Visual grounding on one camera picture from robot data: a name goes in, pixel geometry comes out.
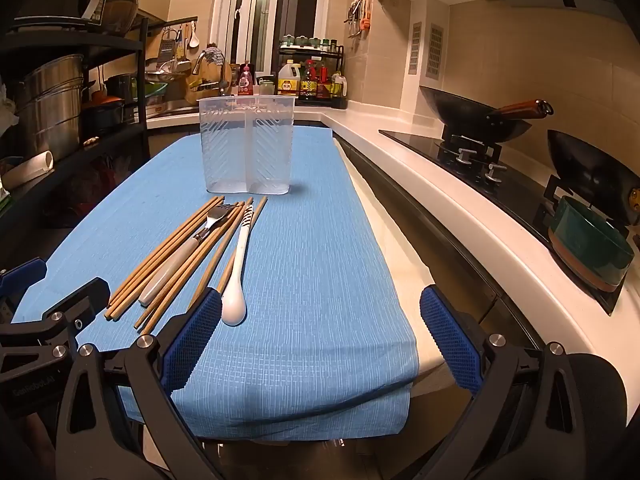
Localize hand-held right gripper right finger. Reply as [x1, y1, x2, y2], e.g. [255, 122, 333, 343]
[415, 285, 587, 480]

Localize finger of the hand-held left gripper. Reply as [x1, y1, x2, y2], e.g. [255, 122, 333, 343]
[0, 257, 48, 305]
[29, 276, 112, 342]

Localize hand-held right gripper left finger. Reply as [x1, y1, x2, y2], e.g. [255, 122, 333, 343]
[55, 287, 224, 480]

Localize white spoon with striped handle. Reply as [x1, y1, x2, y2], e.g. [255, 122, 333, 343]
[221, 199, 257, 327]

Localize fork with cream handle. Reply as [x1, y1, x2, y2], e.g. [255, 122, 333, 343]
[138, 202, 243, 307]

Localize clear plastic utensil holder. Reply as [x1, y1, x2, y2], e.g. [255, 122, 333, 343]
[196, 94, 296, 196]

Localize dark kitchen base cabinet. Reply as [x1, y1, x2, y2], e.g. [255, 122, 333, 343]
[320, 122, 551, 361]

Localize white paper roll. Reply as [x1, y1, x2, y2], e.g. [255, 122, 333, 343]
[2, 150, 53, 191]

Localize red plastic bag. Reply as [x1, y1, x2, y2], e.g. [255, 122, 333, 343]
[70, 157, 123, 221]

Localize blue woven table cloth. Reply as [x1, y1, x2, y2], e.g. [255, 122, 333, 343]
[10, 127, 421, 443]

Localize large stainless steel stockpot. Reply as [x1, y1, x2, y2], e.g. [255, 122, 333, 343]
[12, 54, 86, 158]

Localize green bowl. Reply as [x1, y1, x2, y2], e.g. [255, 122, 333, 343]
[547, 195, 636, 293]

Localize pot with orange lid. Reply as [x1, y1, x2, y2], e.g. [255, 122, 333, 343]
[82, 91, 126, 133]

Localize black burner grate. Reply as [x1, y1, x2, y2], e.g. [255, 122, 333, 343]
[540, 175, 631, 231]
[440, 132, 502, 163]

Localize black glass gas cooktop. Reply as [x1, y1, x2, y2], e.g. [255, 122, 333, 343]
[378, 129, 640, 317]

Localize black cooking pot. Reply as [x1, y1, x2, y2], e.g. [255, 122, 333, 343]
[105, 74, 136, 103]

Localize steel sink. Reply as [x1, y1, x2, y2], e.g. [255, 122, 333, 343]
[145, 97, 201, 116]

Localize black metal shelf rack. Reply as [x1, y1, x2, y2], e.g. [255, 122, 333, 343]
[0, 15, 151, 241]

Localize patterned wooden cutting board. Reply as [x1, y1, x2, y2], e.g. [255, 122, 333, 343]
[185, 60, 233, 106]

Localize metal kitchen faucet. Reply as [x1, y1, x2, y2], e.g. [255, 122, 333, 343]
[192, 50, 228, 97]

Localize red dish soap bottle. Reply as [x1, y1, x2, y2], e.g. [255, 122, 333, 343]
[237, 62, 255, 97]

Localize metal box grater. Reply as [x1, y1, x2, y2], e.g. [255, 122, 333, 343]
[157, 27, 181, 68]

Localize oil bottle with yellow label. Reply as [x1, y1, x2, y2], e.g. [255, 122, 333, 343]
[277, 60, 298, 97]

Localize dark sauce bottle red cap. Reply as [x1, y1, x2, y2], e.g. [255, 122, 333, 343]
[299, 60, 318, 99]

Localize round metal bowl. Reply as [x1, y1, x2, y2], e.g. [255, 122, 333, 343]
[102, 0, 140, 31]

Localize black spice rack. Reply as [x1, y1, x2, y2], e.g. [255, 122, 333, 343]
[277, 42, 348, 110]

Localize row of spice jars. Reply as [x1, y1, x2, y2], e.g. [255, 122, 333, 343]
[281, 34, 342, 52]

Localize window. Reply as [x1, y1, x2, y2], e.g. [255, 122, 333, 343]
[215, 0, 331, 81]

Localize hanging kitchen scissors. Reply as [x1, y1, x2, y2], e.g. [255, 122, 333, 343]
[344, 0, 362, 38]

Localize black wok with wooden handle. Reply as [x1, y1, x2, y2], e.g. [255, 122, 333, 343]
[419, 85, 555, 143]

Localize grey wall vent panel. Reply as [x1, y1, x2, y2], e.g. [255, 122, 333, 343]
[426, 24, 445, 81]
[409, 22, 422, 75]

